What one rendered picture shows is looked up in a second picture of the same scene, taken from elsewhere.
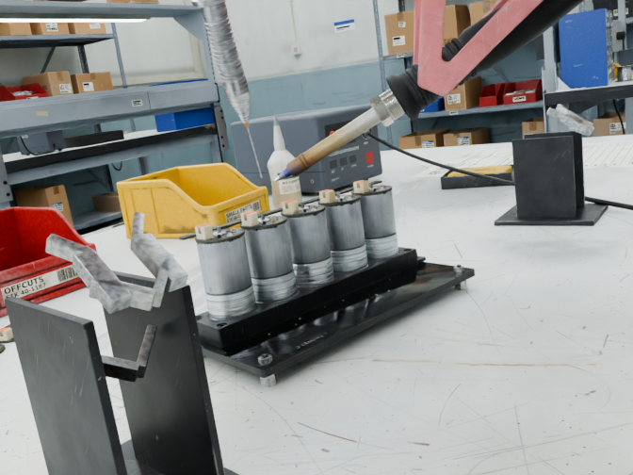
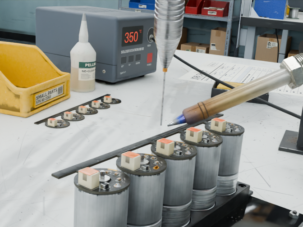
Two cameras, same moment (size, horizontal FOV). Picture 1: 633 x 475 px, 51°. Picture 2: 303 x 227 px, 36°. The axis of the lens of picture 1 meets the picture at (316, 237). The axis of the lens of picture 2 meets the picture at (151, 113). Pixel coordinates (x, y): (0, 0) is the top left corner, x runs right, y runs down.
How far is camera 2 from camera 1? 0.16 m
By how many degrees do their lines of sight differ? 13
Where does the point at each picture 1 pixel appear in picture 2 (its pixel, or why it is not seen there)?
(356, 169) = (139, 65)
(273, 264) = (149, 212)
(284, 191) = (81, 78)
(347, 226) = (208, 167)
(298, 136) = (98, 31)
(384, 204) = (237, 146)
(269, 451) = not seen: outside the picture
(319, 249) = (186, 192)
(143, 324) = not seen: outside the picture
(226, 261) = (110, 215)
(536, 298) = not seen: outside the picture
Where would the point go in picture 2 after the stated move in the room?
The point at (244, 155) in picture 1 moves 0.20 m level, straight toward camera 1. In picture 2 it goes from (44, 36) to (60, 61)
